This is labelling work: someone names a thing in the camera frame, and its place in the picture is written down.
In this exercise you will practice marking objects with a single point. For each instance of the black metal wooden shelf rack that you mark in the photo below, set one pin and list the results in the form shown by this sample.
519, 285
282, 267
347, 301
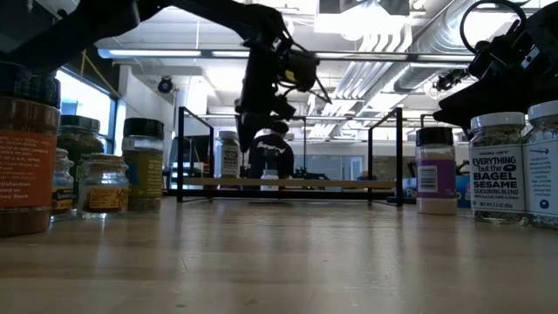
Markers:
322, 183

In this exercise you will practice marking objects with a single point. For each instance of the large window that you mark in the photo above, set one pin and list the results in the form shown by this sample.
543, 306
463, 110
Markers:
83, 104

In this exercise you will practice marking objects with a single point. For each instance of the small glass jar blue label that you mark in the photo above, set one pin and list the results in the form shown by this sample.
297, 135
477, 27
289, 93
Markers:
62, 183

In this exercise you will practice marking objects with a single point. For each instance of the person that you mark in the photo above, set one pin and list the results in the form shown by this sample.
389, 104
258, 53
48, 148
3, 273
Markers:
271, 152

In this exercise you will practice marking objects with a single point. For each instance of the yellow-green label jar black lid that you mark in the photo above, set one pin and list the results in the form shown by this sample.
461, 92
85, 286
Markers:
144, 174

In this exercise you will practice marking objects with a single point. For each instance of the small glass jar orange label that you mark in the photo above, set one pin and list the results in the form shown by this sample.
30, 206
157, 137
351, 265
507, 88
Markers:
103, 187

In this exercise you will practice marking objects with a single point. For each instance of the white-lidded bagel seasoning jar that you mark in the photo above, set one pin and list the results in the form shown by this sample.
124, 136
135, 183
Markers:
229, 154
498, 174
542, 174

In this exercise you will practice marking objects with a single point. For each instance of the white background container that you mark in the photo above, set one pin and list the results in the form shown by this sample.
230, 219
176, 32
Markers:
269, 173

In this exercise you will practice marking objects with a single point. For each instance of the purple-label jar black lid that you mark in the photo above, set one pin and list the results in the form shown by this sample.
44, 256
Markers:
436, 174

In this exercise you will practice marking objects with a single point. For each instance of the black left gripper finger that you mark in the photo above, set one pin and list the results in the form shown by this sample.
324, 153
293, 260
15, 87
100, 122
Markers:
250, 128

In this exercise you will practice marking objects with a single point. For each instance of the green oregano spice jar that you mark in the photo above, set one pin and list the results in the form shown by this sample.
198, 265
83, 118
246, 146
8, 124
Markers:
80, 141

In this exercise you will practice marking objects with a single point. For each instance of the black ceiling dome camera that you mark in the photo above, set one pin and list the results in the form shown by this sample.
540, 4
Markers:
165, 85

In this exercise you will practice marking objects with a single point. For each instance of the white ceiling air unit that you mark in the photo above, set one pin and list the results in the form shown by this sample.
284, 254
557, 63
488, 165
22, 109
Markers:
362, 22

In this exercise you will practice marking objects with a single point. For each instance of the black ceiling track camera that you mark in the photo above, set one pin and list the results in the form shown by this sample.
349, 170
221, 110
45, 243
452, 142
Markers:
449, 79

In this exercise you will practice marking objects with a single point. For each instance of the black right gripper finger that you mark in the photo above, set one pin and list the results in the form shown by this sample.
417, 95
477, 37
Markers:
501, 96
455, 121

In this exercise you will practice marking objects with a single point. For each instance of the black monitor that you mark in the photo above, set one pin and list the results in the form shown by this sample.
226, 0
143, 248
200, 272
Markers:
194, 148

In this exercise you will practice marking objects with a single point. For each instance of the silver ventilation duct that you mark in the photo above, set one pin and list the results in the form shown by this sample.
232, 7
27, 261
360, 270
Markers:
440, 30

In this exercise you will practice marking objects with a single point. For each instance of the orange-label spice jar black lid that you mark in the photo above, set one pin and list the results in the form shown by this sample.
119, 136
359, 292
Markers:
26, 165

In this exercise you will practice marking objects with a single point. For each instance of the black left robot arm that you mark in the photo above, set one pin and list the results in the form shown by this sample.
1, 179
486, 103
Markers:
65, 30

